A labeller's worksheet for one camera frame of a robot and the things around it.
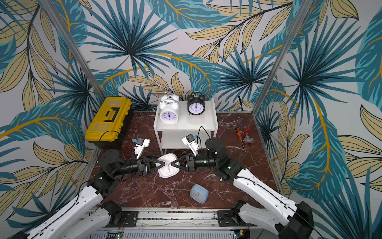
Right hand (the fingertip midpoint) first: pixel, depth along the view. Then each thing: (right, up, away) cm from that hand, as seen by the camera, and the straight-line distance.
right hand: (173, 164), depth 62 cm
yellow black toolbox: (-42, +18, +28) cm, 54 cm away
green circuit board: (-27, -37, +9) cm, 46 cm away
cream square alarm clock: (-2, -2, -1) cm, 3 cm away
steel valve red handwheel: (+45, +7, +38) cm, 60 cm away
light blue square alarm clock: (+11, -18, +13) cm, 25 cm away
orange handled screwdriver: (+41, +8, +41) cm, 59 cm away
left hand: (-4, 0, -1) cm, 4 cm away
